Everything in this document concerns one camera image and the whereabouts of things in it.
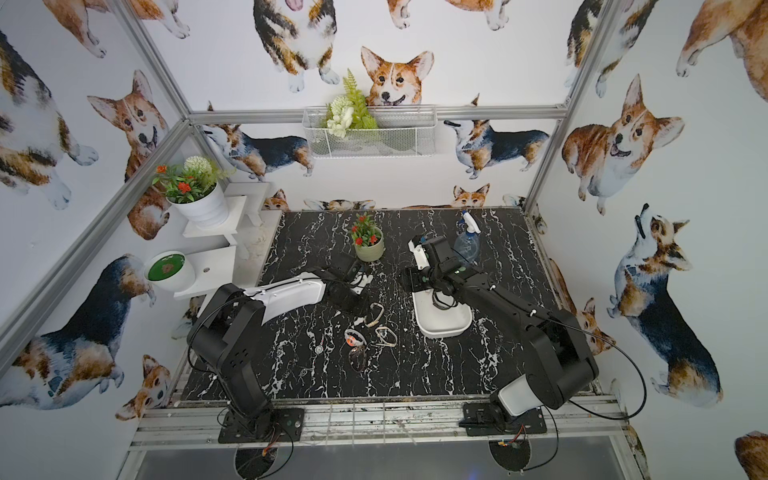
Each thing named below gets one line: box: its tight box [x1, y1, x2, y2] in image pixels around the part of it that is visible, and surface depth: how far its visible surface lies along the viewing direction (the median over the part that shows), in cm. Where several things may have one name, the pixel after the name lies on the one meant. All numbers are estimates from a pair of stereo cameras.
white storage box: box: [412, 289, 473, 338], surface depth 92 cm
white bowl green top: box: [144, 251, 195, 292], surface depth 78 cm
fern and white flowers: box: [321, 68, 379, 138], surface depth 82 cm
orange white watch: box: [344, 328, 367, 347], surface depth 88 cm
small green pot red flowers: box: [351, 213, 385, 263], surface depth 101 cm
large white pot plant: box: [152, 156, 236, 230], surface depth 80 cm
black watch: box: [349, 347, 367, 372], surface depth 86 cm
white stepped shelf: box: [173, 182, 283, 300], surface depth 93 cm
